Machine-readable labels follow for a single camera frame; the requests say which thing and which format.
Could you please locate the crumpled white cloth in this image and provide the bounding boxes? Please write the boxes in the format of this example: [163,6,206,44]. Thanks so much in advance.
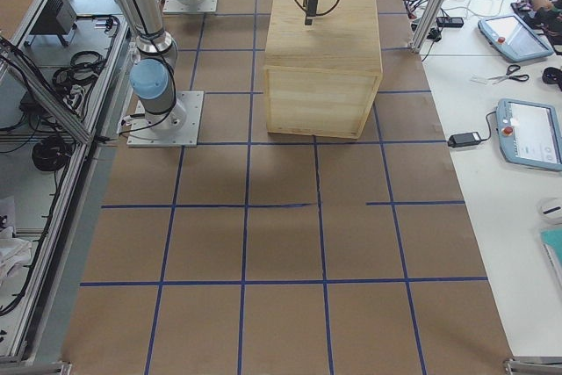
[0,197,34,292]

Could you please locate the far blue teach pendant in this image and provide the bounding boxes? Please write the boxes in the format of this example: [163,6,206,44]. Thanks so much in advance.
[478,15,554,63]

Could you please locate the blue teach pendant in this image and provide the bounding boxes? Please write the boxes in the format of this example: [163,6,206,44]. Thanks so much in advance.
[478,15,554,63]
[496,98,561,172]

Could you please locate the wooden drawer cabinet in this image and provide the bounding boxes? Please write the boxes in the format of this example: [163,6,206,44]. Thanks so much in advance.
[263,0,383,140]

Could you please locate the aluminium frame post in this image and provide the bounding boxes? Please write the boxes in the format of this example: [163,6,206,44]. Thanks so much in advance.
[410,0,465,54]

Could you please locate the coiled black cables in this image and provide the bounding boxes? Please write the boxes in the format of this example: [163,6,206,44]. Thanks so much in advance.
[52,50,109,108]

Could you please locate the black power adapter brick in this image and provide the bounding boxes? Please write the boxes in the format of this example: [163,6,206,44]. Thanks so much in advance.
[447,132,483,148]

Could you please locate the black handled scissors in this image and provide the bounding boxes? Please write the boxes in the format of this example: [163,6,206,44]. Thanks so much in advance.
[489,64,530,84]

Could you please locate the near blue teach pendant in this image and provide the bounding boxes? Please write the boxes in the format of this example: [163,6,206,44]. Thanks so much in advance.
[496,98,561,172]

